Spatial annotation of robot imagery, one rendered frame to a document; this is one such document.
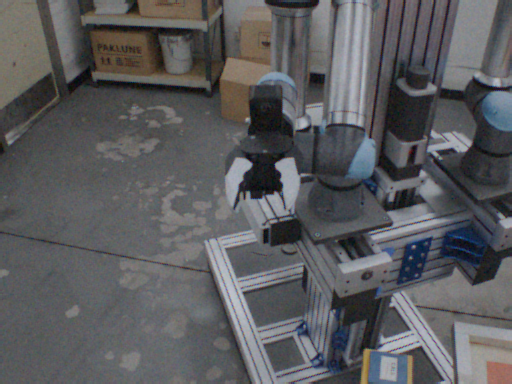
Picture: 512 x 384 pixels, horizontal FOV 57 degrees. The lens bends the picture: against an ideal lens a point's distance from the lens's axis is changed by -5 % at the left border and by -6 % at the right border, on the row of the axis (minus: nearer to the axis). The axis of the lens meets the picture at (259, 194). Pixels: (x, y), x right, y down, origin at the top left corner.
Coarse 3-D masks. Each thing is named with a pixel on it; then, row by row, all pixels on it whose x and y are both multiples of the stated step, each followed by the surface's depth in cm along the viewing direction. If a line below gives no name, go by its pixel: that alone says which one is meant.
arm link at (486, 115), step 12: (492, 96) 130; (504, 96) 130; (480, 108) 134; (492, 108) 127; (504, 108) 126; (480, 120) 132; (492, 120) 127; (504, 120) 125; (480, 132) 132; (492, 132) 129; (504, 132) 127; (480, 144) 133; (492, 144) 131; (504, 144) 130
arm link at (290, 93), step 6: (276, 72) 87; (264, 78) 86; (270, 78) 85; (276, 78) 84; (282, 78) 85; (288, 78) 86; (258, 84) 85; (282, 84) 83; (288, 84) 84; (294, 84) 87; (288, 90) 83; (294, 90) 85; (288, 96) 81; (294, 96) 84; (294, 102) 82; (294, 108) 81
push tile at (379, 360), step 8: (376, 352) 127; (384, 352) 127; (376, 360) 125; (384, 360) 125; (392, 360) 124; (400, 360) 124; (376, 368) 123; (384, 368) 123; (392, 368) 123; (400, 368) 123; (368, 376) 121; (376, 376) 121; (384, 376) 121; (392, 376) 121; (400, 376) 121
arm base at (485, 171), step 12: (468, 156) 139; (480, 156) 135; (492, 156) 132; (504, 156) 132; (468, 168) 138; (480, 168) 135; (492, 168) 134; (504, 168) 134; (480, 180) 136; (492, 180) 135; (504, 180) 136
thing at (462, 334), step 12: (456, 324) 131; (468, 324) 131; (456, 336) 128; (468, 336) 128; (480, 336) 127; (492, 336) 127; (504, 336) 127; (456, 348) 125; (468, 348) 124; (456, 360) 122; (468, 360) 122; (456, 372) 120; (468, 372) 119
